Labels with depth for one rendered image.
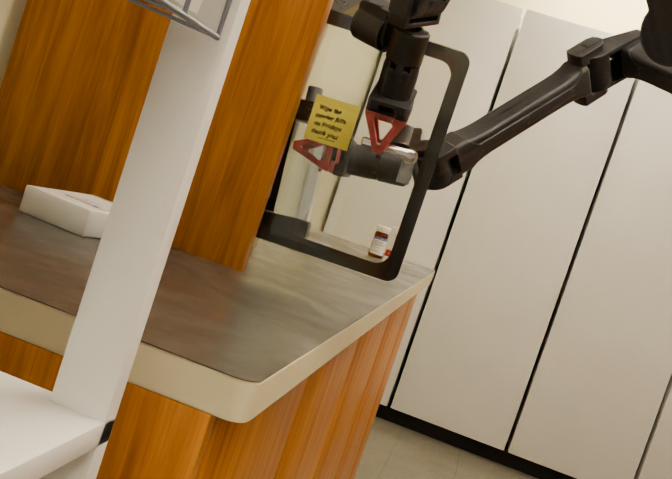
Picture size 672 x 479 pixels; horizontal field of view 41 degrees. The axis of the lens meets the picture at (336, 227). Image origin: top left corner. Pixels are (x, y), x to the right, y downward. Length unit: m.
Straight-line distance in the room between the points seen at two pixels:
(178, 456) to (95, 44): 0.87
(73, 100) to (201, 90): 0.93
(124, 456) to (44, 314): 0.15
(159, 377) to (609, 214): 3.89
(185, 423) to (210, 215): 0.66
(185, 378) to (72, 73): 0.83
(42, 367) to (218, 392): 0.17
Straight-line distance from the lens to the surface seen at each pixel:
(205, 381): 0.82
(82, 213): 1.31
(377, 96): 1.40
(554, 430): 4.68
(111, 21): 1.55
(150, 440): 0.85
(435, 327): 4.61
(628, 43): 1.79
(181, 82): 0.64
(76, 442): 0.64
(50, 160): 1.56
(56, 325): 0.87
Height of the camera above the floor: 1.14
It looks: 3 degrees down
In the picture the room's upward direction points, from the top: 19 degrees clockwise
